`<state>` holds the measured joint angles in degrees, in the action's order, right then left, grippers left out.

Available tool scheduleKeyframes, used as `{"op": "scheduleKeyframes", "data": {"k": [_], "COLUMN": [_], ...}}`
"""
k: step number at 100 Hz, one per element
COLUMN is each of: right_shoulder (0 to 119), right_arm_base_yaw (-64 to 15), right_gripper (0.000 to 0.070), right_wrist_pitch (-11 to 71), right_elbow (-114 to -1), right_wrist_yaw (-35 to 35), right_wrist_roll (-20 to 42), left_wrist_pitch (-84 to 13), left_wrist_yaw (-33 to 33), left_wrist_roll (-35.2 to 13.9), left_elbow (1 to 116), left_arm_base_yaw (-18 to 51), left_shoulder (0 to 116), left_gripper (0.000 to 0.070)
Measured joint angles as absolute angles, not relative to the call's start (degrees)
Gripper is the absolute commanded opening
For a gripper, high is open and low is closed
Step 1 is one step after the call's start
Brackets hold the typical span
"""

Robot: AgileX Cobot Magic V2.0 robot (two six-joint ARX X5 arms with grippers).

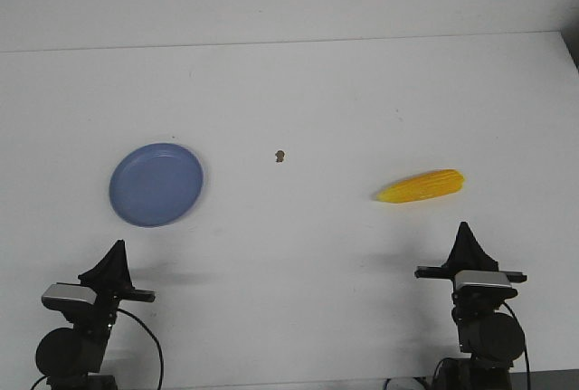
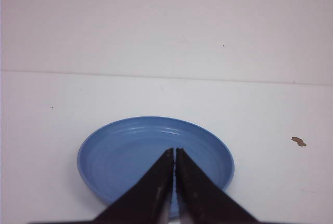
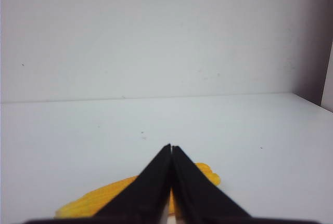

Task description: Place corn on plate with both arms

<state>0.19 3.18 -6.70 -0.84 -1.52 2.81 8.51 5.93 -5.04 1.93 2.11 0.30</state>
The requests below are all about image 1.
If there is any small brown table mark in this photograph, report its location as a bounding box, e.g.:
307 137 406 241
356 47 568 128
275 150 285 163

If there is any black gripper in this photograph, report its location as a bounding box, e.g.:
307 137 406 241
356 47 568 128
68 240 156 317
414 222 527 313

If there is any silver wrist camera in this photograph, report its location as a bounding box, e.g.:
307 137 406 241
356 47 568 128
41 283 97 313
453 270 518 301

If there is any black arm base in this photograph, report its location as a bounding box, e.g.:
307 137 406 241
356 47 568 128
31 375 119 390
431 357 512 390

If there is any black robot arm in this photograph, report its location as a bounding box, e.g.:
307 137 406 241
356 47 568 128
414 222 527 367
35 240 165 389

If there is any blue round plate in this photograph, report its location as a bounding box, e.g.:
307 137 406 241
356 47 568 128
109 143 204 227

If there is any yellow corn cob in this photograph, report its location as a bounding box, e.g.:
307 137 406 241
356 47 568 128
375 169 465 204

